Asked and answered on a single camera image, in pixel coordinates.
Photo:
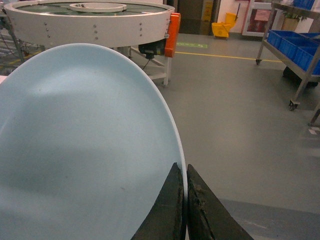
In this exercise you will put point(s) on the light blue round plate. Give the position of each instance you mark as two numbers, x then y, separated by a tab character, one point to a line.
86	143

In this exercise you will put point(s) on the white round conveyor machine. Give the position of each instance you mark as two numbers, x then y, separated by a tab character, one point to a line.
109	23

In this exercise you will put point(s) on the yellow mop bucket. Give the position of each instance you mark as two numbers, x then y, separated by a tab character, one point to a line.
222	29

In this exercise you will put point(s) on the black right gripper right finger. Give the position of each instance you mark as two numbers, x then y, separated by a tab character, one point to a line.
207	218

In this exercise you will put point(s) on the steel cart with blue bins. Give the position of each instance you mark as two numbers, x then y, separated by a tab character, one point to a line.
292	50

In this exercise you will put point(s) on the orange machine control box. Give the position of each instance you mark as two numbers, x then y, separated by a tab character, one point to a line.
173	32

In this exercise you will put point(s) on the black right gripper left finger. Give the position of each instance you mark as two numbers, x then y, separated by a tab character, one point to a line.
165	219

